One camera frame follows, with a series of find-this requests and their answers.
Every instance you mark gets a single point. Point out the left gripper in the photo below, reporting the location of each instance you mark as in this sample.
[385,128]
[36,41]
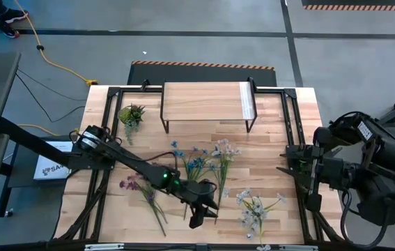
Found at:
[197,193]

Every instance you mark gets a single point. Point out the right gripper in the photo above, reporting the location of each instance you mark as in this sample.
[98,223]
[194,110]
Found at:
[336,174]

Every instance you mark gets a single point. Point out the blue flower bunch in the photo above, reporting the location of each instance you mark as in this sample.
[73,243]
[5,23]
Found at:
[195,164]

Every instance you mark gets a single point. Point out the white veined flower bunch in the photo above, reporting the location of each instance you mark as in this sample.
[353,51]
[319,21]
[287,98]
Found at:
[254,209]

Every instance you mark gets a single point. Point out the pinkish white flower bunch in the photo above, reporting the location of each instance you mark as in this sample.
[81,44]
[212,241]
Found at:
[225,150]

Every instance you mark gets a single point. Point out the purple flower bunch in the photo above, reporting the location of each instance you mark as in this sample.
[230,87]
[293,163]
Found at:
[132,185]

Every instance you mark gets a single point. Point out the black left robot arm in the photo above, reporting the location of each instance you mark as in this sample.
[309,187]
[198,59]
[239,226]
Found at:
[131,164]

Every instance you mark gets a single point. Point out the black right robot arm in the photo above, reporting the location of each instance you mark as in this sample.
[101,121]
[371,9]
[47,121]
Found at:
[385,164]

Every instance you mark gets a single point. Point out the green succulent plant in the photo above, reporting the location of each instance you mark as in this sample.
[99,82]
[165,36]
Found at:
[131,115]

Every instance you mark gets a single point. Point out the black mat orange-striped edge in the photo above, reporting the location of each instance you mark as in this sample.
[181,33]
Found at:
[357,2]
[197,75]

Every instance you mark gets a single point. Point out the white printed box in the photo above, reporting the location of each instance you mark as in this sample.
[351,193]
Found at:
[49,171]

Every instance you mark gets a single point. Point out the black diagonal desk beam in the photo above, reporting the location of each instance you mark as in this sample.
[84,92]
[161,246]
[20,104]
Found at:
[33,141]

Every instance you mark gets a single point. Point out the person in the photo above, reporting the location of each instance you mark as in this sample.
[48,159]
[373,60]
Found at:
[12,15]

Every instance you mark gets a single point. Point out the silver frame bracket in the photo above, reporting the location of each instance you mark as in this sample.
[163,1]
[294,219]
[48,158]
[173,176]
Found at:
[103,247]
[298,248]

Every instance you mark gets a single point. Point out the wooden shelf black frame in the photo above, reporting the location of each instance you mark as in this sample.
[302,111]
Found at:
[200,101]

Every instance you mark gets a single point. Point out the black metal table frame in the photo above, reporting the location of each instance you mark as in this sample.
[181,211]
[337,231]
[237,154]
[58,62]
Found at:
[113,91]

